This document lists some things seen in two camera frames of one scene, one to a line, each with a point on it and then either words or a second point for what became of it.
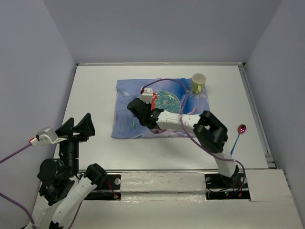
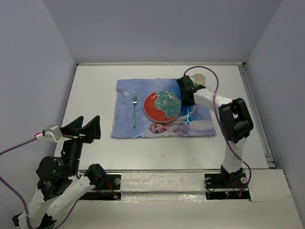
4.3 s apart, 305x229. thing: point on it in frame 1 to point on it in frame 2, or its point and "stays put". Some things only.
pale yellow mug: (197, 83) stays put
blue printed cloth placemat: (126, 125) stays put
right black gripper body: (146, 104) to (184, 103)
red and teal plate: (165, 100) stays put
